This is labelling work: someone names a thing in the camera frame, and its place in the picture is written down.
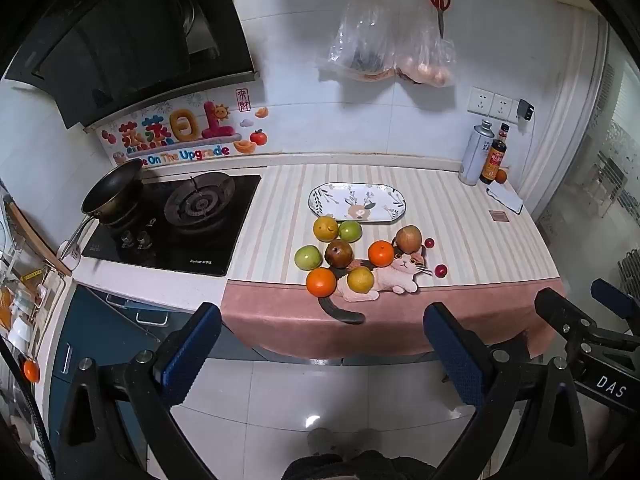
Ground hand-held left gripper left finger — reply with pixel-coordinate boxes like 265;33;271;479
57;302;223;480

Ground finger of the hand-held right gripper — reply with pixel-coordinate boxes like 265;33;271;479
590;277;640;322
534;287;597;348

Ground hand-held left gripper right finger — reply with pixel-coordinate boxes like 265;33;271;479
422;302;589;480

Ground yellow orange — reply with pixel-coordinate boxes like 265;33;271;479
347;266;376;294
313;215;340;242

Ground bright orange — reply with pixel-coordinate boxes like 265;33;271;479
367;240;397;267
306;267;337;298

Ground brown apple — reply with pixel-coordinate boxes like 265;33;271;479
395;225;423;254

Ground dark red apple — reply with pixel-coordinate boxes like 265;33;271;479
324;240;355;268

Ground floral oval plate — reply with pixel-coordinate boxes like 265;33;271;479
307;182;408;224

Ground grey radiator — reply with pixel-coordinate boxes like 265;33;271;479
619;247;640;286

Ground blue kitchen cabinet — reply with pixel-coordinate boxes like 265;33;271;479
47;282;436;466

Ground black gas stove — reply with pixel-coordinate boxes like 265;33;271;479
81;172;262;277

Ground white folded cloth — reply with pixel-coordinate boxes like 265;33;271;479
486;180;524;215

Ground patterned glass door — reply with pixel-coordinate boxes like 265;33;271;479
532;25;640;271

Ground striped cat print mat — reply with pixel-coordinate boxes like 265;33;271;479
220;162;568;359

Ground person's dark clothing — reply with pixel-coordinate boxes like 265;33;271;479
280;451;401;480

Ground dark sauce bottle red label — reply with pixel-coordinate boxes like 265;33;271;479
479;135;507;185

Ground black frying pan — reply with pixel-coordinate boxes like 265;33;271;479
60;160;146;261

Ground dish rack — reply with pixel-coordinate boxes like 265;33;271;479
0;180;76;411

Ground white metal can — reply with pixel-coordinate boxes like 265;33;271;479
459;120;496;187

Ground wooden cutting board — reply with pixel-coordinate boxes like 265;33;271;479
2;192;73;277

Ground clear plastic bag of eggs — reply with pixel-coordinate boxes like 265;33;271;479
392;7;458;88

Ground black range hood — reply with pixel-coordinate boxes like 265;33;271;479
2;0;261;131

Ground clear plastic bag dark contents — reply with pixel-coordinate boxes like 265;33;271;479
315;0;401;83

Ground white wall socket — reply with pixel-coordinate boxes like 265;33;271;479
489;92;516;120
468;86;496;114

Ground colourful wall sticker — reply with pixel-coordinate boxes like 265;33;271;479
100;87;268;166

